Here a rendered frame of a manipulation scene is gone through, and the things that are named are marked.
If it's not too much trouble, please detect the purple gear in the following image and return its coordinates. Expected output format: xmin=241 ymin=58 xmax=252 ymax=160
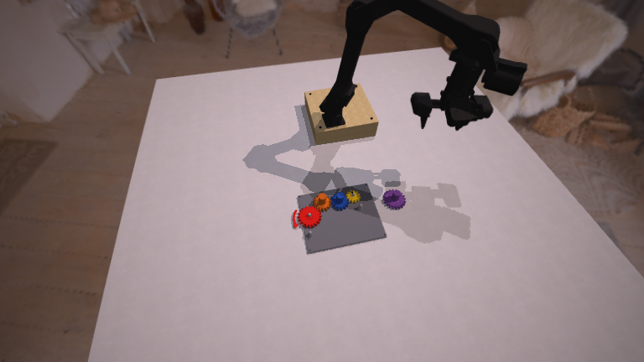
xmin=383 ymin=189 xmax=407 ymax=210

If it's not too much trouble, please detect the blue gear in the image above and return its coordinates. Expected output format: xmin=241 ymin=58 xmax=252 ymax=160
xmin=331 ymin=192 xmax=349 ymax=211

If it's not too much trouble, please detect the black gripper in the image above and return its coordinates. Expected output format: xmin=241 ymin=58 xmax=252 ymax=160
xmin=411 ymin=76 xmax=494 ymax=129

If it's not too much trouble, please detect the red gear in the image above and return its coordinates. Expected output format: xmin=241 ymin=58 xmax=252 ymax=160
xmin=298 ymin=206 xmax=322 ymax=228

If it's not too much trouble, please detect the yellow gear with black stripe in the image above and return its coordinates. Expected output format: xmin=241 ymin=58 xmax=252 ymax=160
xmin=346 ymin=190 xmax=361 ymax=204

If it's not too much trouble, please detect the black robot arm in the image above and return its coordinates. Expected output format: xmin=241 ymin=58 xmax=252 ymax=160
xmin=319 ymin=0 xmax=527 ymax=128

